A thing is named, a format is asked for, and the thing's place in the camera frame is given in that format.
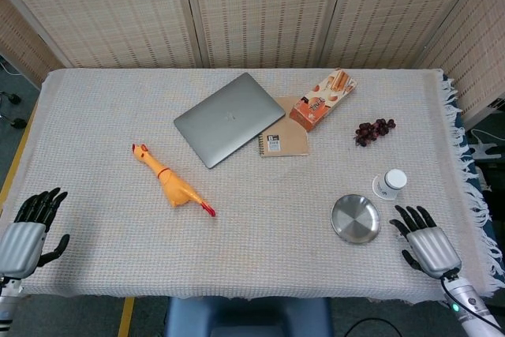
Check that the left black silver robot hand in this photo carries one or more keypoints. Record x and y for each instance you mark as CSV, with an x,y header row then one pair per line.
x,y
23,248

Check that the black office chair base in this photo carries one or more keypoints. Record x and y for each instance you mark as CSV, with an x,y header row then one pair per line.
x,y
16,122

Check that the yellow rubber chicken toy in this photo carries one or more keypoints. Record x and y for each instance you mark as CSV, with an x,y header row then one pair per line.
x,y
171,185

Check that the brown spiral notebook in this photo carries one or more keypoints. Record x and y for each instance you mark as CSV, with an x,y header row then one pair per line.
x,y
288,139

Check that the dark red grape bunch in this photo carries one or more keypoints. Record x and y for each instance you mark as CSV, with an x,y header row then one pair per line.
x,y
372,129

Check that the round metal dish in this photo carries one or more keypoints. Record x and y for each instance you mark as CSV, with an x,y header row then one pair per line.
x,y
355,220

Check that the grey closed laptop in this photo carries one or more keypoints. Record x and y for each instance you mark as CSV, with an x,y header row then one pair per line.
x,y
225,120

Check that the white floor stand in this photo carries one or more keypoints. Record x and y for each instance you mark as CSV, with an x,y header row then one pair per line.
x,y
487,150

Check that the orange biscuit roll box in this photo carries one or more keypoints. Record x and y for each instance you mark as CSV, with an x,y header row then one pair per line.
x,y
319,104

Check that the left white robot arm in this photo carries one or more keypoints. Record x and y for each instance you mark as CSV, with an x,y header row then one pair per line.
x,y
8,301

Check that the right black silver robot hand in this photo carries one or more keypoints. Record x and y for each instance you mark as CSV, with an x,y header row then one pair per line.
x,y
432,250

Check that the beige waffle weave tablecloth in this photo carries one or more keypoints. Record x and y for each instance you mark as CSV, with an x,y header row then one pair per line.
x,y
256,234

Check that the woven bamboo screen panel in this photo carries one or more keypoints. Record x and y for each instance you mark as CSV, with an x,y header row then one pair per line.
x,y
110,9
477,49
19,45
398,9
264,9

